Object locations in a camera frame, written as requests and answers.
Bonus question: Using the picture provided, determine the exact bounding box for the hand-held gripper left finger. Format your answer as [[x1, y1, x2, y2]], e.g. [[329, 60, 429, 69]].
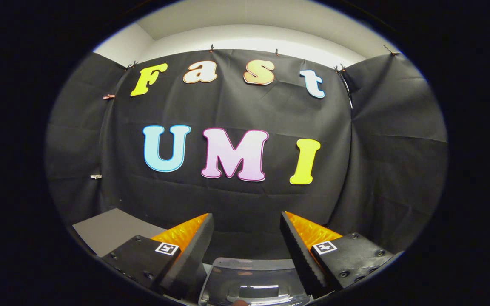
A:
[[100, 213, 215, 300]]

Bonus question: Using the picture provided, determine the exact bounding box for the dark transparent washing machine lid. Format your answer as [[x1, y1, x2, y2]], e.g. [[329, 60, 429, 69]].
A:
[[198, 257, 312, 306]]

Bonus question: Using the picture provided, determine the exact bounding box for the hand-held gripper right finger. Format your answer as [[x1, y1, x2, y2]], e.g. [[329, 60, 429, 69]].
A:
[[279, 211, 395, 298]]

